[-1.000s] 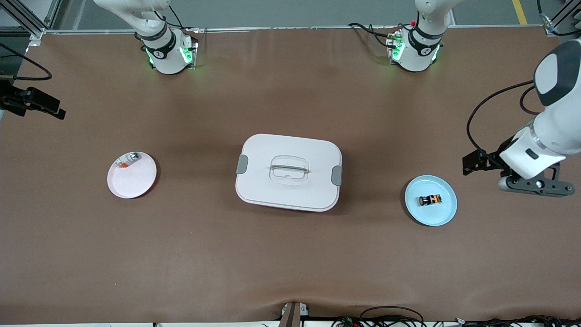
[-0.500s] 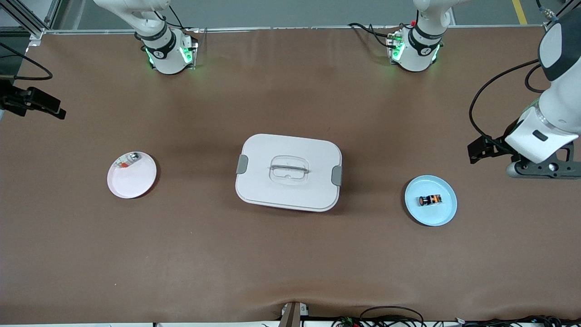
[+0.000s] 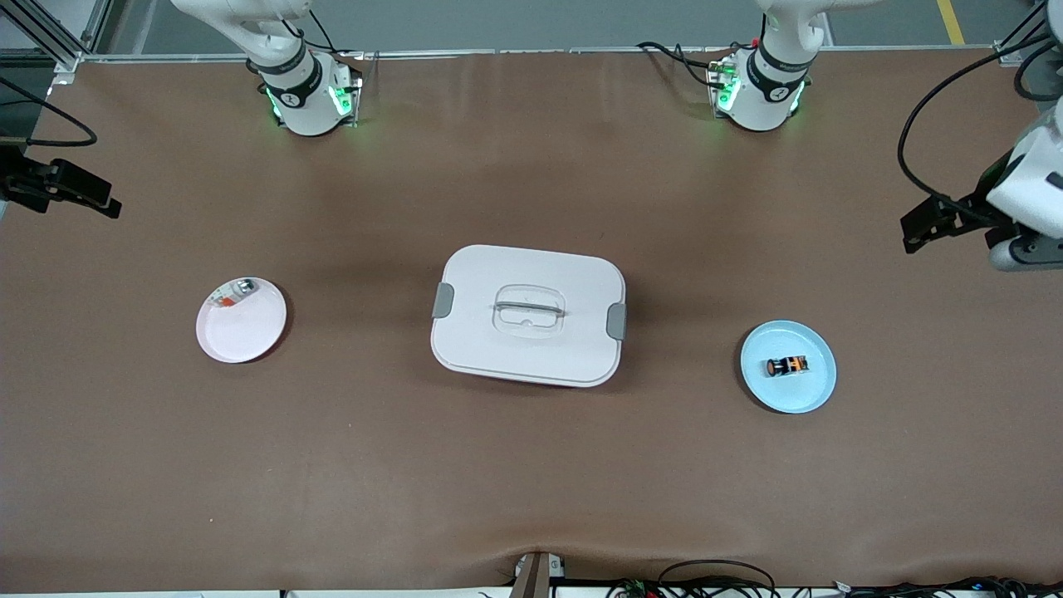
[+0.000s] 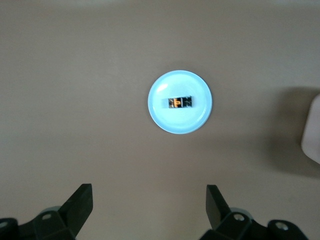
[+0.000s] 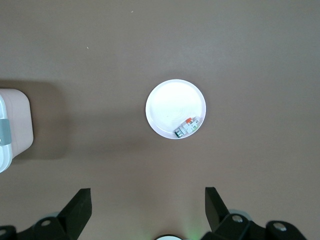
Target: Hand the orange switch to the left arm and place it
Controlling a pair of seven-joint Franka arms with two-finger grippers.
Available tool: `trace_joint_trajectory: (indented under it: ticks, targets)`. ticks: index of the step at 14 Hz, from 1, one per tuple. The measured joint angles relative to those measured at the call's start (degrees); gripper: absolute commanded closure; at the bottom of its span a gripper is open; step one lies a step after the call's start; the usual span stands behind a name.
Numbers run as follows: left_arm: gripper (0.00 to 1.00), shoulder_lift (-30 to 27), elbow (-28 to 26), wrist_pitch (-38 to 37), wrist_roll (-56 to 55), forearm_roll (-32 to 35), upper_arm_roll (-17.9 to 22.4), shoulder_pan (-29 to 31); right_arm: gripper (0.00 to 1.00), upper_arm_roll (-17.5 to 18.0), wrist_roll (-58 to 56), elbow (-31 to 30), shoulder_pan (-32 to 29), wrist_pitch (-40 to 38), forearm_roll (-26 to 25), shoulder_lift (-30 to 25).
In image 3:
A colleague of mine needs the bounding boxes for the white lidded box, grey latches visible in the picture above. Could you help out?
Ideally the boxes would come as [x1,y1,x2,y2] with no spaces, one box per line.
[430,244,628,389]

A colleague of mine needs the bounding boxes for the pale pink round plate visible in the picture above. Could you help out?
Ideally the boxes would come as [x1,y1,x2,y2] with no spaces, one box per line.
[195,277,288,365]

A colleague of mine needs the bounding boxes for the light blue round plate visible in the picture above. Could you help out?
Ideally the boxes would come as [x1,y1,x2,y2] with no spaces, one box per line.
[740,320,838,414]

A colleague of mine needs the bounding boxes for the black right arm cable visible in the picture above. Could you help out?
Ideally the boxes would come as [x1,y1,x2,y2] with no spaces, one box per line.
[0,75,100,150]

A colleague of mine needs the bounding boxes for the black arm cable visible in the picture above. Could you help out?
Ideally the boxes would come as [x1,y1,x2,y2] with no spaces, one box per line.
[0,75,100,150]
[896,0,1063,220]

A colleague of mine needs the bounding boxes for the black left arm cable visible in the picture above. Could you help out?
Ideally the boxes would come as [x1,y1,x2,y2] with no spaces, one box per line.
[896,0,1063,220]

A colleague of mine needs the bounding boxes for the aluminium frame profile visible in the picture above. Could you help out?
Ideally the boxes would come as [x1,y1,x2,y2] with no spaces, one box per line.
[0,0,110,74]

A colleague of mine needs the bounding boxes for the black cables at arm base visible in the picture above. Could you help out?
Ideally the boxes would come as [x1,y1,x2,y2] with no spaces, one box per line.
[636,40,733,86]

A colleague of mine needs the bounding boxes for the black cable bundle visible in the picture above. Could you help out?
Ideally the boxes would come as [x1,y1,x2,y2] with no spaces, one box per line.
[830,576,1063,598]

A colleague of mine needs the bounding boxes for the looped black cable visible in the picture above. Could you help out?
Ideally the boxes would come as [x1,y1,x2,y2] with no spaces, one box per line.
[656,559,778,598]

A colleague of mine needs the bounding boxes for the metal bracket at table edge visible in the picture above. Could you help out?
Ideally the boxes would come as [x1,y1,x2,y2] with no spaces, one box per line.
[508,551,567,598]

